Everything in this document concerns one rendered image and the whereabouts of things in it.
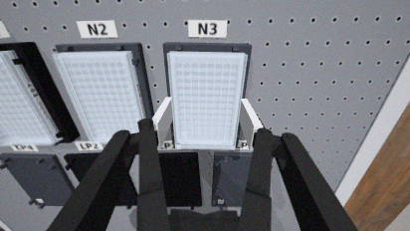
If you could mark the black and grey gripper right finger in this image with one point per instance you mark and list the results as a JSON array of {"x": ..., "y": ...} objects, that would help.
[{"x": 314, "y": 203}]

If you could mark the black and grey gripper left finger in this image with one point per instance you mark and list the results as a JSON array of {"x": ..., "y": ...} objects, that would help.
[{"x": 90, "y": 206}]

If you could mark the white label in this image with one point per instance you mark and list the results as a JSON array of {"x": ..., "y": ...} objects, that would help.
[
  {"x": 26, "y": 148},
  {"x": 242, "y": 144},
  {"x": 207, "y": 28},
  {"x": 4, "y": 33},
  {"x": 167, "y": 145},
  {"x": 97, "y": 29},
  {"x": 85, "y": 145}
]

